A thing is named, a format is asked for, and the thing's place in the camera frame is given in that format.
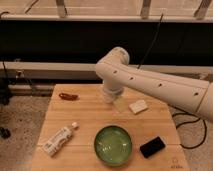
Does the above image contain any white soap bar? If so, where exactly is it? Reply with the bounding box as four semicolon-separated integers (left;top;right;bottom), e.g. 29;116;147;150
129;100;148;114

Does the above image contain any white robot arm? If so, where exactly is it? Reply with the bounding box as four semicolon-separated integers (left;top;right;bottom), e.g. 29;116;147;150
95;47;213;122

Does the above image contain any green ceramic bowl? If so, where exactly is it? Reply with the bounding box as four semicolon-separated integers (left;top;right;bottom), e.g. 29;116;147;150
94;125;132;167

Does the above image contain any black object on floor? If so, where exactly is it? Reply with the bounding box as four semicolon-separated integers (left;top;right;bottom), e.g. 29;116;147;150
0;127;11;139

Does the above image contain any white plastic bottle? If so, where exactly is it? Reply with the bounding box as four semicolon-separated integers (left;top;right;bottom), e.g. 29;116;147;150
42;122;79;157

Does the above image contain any red chili pepper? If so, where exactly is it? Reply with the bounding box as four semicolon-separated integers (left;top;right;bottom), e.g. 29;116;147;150
59;93;78;101

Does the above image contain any grey metal rail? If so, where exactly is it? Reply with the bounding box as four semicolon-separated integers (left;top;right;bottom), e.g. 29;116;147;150
0;60;213;81

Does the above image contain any black rectangular phone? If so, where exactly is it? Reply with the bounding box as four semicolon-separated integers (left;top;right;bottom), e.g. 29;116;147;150
140;136;166;158

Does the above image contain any black hanging cable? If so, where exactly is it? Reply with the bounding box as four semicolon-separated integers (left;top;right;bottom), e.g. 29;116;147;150
137;13;165;70

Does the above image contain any clear plastic cup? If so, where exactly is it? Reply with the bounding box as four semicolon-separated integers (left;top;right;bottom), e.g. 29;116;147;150
102;90;114;104

